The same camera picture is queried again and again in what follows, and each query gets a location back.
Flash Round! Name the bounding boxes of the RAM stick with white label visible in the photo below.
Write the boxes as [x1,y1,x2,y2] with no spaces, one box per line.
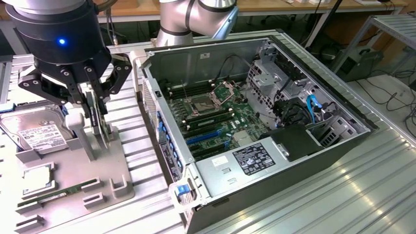
[185,111,235,128]

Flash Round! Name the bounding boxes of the grey power supply unit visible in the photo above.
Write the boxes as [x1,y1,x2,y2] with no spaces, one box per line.
[193,136,291,198]

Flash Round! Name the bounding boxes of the wooden desk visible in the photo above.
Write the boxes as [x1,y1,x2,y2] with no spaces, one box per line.
[96,0,409,18]

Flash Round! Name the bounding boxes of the green RAM stick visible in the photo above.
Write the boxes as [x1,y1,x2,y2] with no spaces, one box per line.
[16,179,100,208]

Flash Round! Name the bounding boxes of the open black PC case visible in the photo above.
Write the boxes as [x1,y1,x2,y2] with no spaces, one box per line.
[129,28,380,234]

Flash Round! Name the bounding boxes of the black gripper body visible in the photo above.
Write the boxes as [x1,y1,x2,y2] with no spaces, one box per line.
[5,1,113,73]

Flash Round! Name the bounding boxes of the green motherboard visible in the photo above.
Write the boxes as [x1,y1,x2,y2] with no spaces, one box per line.
[161,77,279,162]

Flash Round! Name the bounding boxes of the blue slot clip strip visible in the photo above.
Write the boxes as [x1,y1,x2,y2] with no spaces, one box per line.
[155,110,183,181]

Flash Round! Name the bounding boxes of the CPU socket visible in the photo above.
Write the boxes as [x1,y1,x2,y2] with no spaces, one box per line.
[189,96,217,116]

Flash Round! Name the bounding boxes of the black floor device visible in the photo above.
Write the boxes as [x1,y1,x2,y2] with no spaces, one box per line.
[337,48,385,82]

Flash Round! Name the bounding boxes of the metal socket cover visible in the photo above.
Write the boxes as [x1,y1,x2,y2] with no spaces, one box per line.
[209,81,237,101]

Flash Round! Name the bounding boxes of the graphics card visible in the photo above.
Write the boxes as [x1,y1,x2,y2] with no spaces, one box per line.
[84,84,115,150]

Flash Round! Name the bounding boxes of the hard disk with white label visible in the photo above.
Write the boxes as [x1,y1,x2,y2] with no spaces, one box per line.
[0,103,75,155]

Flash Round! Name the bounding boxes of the grey parts rack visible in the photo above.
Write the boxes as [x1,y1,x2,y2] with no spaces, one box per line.
[0,84,136,234]

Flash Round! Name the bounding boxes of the long black wire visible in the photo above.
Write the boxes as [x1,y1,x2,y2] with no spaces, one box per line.
[216,54,253,81]

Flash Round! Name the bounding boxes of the black RAM slot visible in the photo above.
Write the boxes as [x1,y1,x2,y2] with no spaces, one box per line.
[169,87,216,100]
[167,82,212,95]
[181,106,233,122]

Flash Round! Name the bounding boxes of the metal slat frame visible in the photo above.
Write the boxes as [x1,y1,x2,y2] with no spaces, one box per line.
[331,14,416,75]

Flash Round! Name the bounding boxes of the black wire bundle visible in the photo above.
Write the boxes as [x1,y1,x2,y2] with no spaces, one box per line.
[272,99,311,128]

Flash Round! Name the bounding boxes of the thin metal locking lever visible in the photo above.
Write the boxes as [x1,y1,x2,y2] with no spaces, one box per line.
[181,79,193,103]

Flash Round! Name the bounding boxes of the blue flat wire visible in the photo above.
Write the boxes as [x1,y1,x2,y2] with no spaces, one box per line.
[304,93,325,125]

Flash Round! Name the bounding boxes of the blue expansion slot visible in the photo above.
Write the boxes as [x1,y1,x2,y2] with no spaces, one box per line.
[184,130,223,145]

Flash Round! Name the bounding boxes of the black expansion slot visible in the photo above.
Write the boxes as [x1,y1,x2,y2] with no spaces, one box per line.
[192,145,229,158]
[189,140,225,152]

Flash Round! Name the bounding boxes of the silver chipset heatsink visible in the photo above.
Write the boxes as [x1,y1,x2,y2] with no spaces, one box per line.
[232,130,260,145]

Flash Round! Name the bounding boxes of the black floor cables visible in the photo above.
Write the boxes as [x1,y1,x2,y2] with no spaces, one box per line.
[353,69,416,124]

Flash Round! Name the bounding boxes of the grey hanging cable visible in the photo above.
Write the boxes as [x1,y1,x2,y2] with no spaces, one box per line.
[103,0,119,46]

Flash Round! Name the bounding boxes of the metal disk bay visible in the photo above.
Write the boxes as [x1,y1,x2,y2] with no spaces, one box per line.
[245,58,284,118]

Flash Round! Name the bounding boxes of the silver CPU chip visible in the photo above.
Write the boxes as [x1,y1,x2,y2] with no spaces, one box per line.
[21,167,55,196]

